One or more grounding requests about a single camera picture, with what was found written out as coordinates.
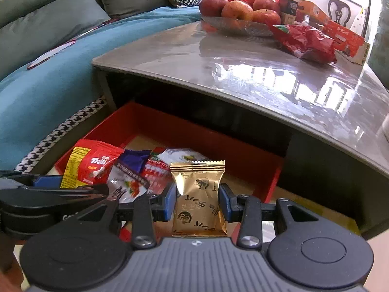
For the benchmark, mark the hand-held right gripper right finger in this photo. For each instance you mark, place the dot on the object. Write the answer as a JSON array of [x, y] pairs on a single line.
[[225, 202]]

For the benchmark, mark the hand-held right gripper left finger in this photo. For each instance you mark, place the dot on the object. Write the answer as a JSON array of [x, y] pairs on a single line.
[[170, 202]]

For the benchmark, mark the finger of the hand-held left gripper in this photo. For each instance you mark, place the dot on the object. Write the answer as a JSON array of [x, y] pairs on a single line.
[[70, 194], [48, 182]]

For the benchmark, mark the gold foil snack packet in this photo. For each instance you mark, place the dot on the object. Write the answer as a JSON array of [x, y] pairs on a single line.
[[197, 194]]

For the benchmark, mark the red gummy candy packet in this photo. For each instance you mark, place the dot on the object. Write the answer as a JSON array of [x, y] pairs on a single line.
[[91, 158]]

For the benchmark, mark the red cardboard box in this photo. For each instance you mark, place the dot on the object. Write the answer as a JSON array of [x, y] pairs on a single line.
[[212, 146]]

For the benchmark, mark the red snack packet white print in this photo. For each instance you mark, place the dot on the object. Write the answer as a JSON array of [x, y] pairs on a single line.
[[156, 173]]

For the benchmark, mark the clear snack packet dark band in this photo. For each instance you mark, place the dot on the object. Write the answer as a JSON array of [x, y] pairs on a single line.
[[127, 185]]

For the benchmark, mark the white and green snack packet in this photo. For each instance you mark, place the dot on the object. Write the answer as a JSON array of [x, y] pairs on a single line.
[[179, 155]]

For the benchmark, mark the teal sofa cover houndstooth trim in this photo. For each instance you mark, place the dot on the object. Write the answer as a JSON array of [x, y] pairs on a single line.
[[45, 97]]

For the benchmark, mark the grey coffee table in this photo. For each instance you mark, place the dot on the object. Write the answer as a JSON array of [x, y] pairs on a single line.
[[243, 76]]

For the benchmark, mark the large grey-green sofa cushion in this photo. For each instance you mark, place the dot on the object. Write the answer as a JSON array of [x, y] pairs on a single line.
[[39, 15]]

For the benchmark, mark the glass fruit bowl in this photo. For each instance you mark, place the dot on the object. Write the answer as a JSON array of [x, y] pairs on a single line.
[[237, 27]]

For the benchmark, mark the red crinkled snack bag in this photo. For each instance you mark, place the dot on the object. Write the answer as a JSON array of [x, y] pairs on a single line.
[[307, 41]]

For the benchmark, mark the red apple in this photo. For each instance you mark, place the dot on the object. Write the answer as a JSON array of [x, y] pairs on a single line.
[[267, 17], [212, 6], [266, 3], [237, 10]]

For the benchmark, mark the long orange carton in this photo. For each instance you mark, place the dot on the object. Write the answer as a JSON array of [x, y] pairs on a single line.
[[346, 39]]

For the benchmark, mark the dark wooden chair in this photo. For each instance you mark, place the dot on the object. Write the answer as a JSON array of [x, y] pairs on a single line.
[[339, 1]]

